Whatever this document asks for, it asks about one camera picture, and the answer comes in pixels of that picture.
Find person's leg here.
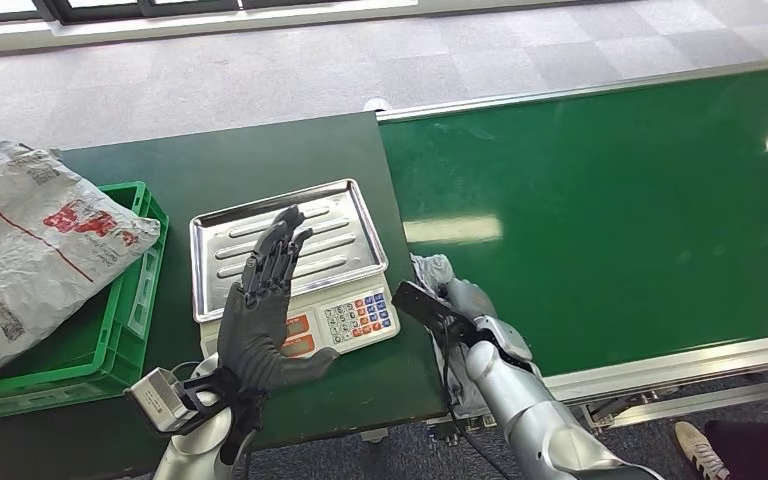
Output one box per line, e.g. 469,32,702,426
703,418,768,480

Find green conveyor belt machine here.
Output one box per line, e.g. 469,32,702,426
375,56,768,439

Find grey plastic mailer package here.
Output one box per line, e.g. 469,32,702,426
410,253,491,420

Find large white mailer package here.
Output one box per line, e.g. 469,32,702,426
0,129,161,387

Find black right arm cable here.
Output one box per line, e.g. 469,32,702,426
439,323,512,480

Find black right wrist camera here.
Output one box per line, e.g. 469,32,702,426
391,280,477,347

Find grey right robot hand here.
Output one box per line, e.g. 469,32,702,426
445,278,499,324

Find electronic scale with steel tray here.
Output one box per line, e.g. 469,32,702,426
189,178,402,362

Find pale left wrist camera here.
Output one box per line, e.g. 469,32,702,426
123,367,197,435

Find green plastic crate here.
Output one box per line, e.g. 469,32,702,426
0,180,170,425

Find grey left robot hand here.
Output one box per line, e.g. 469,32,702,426
216,205,341,393

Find person's shoe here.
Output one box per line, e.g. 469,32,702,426
673,421,731,480

